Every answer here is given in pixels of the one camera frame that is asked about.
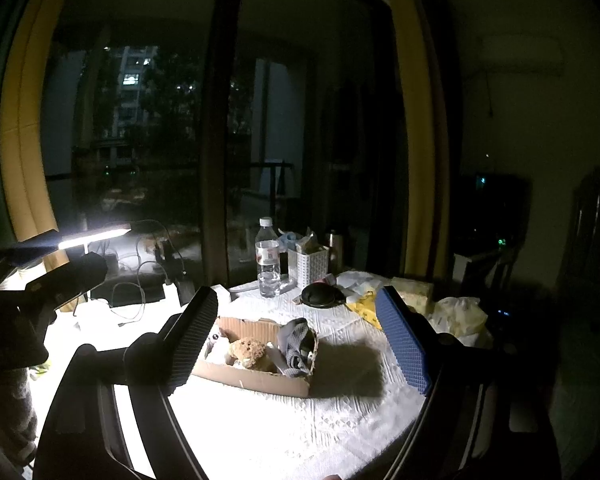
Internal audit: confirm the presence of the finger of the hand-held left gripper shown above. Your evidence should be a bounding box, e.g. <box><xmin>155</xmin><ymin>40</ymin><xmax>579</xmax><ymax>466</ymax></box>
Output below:
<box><xmin>24</xmin><ymin>253</ymin><xmax>109</xmax><ymax>314</ymax></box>

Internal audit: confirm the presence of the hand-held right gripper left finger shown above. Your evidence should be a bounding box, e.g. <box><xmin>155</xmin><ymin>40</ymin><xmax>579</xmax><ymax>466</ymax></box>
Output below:
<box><xmin>32</xmin><ymin>285</ymin><xmax>220</xmax><ymax>480</ymax></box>

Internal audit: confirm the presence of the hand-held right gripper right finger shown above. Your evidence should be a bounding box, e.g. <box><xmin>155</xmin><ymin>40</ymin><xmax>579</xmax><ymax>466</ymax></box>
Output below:
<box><xmin>375</xmin><ymin>285</ymin><xmax>563</xmax><ymax>480</ymax></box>

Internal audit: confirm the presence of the white plastic-wrapped packet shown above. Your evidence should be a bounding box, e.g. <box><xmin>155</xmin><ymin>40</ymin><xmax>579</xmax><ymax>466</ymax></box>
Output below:
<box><xmin>207</xmin><ymin>335</ymin><xmax>236</xmax><ymax>366</ymax></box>

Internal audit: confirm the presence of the brown plush toy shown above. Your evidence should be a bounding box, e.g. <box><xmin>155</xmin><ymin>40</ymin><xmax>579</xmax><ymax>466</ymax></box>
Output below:
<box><xmin>228</xmin><ymin>337</ymin><xmax>276</xmax><ymax>373</ymax></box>

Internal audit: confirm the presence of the cardboard box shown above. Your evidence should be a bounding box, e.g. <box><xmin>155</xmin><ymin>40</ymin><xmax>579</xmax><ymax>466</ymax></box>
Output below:
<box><xmin>190</xmin><ymin>316</ymin><xmax>320</xmax><ymax>398</ymax></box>

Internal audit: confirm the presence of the grey sock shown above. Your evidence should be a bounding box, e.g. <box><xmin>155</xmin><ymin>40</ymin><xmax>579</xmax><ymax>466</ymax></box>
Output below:
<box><xmin>275</xmin><ymin>317</ymin><xmax>317</xmax><ymax>378</ymax></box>

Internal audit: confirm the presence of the person's left forearm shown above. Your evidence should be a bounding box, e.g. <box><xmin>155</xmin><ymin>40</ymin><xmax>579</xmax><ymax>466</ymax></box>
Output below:
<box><xmin>0</xmin><ymin>367</ymin><xmax>38</xmax><ymax>466</ymax></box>

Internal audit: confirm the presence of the pale tissue box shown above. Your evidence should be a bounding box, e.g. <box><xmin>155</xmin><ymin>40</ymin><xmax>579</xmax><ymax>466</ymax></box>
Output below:
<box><xmin>390</xmin><ymin>276</ymin><xmax>436</xmax><ymax>316</ymax></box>

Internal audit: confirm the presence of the white desk lamp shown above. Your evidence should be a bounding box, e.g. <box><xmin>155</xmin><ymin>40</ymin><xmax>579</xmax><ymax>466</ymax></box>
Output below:
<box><xmin>0</xmin><ymin>219</ymin><xmax>191</xmax><ymax>306</ymax></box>

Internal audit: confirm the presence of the yellow bag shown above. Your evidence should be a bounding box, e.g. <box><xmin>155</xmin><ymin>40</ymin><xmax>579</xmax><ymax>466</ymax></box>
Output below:
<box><xmin>345</xmin><ymin>287</ymin><xmax>383</xmax><ymax>331</ymax></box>

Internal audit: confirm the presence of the white plastic bag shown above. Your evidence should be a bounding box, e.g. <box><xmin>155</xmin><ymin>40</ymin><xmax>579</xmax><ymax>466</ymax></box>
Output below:
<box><xmin>427</xmin><ymin>296</ymin><xmax>488</xmax><ymax>336</ymax></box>

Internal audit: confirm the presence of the black round pouch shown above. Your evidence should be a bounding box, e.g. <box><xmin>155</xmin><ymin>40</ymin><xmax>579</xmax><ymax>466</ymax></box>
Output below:
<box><xmin>300</xmin><ymin>282</ymin><xmax>342</xmax><ymax>309</ymax></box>

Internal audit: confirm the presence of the clear water bottle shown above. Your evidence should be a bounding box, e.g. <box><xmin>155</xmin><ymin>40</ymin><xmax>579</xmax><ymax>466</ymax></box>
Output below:
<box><xmin>255</xmin><ymin>217</ymin><xmax>282</xmax><ymax>298</ymax></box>

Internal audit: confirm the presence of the metal thermos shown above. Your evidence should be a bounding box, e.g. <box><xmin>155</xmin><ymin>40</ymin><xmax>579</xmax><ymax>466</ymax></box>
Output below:
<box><xmin>325</xmin><ymin>230</ymin><xmax>343</xmax><ymax>276</ymax></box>

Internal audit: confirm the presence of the white woven basket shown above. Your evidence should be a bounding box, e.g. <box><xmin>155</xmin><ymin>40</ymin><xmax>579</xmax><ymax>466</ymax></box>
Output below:
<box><xmin>287</xmin><ymin>245</ymin><xmax>329</xmax><ymax>290</ymax></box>

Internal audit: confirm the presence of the white tablecloth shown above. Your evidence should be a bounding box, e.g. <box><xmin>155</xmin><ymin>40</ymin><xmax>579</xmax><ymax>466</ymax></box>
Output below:
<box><xmin>40</xmin><ymin>270</ymin><xmax>491</xmax><ymax>480</ymax></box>

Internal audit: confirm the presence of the yellow curtain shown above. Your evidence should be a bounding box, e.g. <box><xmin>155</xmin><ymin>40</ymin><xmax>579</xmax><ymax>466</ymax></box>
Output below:
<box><xmin>377</xmin><ymin>0</ymin><xmax>451</xmax><ymax>281</ymax></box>
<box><xmin>0</xmin><ymin>0</ymin><xmax>88</xmax><ymax>271</ymax></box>

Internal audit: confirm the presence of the dark television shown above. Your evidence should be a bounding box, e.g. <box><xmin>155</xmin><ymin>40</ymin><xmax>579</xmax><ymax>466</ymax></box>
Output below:
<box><xmin>460</xmin><ymin>172</ymin><xmax>531</xmax><ymax>251</ymax></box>

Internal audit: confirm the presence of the wooden chair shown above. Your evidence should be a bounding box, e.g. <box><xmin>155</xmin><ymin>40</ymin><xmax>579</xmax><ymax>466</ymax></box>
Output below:
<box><xmin>560</xmin><ymin>167</ymin><xmax>600</xmax><ymax>311</ymax></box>

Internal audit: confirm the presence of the sliding glass door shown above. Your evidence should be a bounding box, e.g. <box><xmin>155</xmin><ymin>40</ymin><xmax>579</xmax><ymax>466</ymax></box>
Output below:
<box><xmin>40</xmin><ymin>0</ymin><xmax>411</xmax><ymax>286</ymax></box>

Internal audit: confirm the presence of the black cable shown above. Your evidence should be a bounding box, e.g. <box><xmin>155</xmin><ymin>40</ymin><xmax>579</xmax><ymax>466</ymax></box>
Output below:
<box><xmin>111</xmin><ymin>232</ymin><xmax>188</xmax><ymax>328</ymax></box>

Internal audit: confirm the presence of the wall air conditioner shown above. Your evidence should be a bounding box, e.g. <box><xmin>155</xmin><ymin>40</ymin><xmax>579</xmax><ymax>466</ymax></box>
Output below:
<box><xmin>481</xmin><ymin>35</ymin><xmax>566</xmax><ymax>73</ymax></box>

